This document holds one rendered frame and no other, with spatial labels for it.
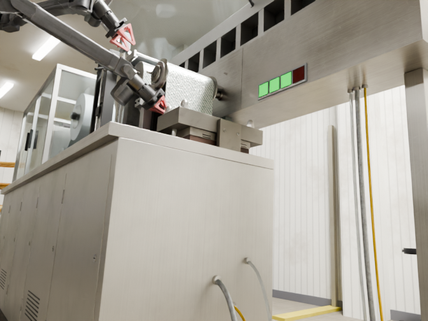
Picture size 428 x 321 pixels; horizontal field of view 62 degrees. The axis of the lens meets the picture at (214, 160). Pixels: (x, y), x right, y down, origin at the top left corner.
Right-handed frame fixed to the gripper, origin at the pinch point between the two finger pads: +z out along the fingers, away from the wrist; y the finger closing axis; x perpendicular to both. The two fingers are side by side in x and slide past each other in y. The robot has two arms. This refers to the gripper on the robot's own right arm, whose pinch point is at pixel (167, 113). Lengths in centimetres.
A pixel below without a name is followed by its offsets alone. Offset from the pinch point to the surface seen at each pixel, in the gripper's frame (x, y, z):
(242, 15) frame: 62, 8, 0
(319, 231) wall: 86, -107, 224
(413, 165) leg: 2, 72, 52
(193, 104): 11.7, 0.3, 6.8
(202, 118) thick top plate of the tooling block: -3.6, 19.9, 6.5
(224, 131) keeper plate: -2.6, 22.5, 15.3
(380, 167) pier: 137, -42, 197
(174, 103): 5.4, 0.2, -0.2
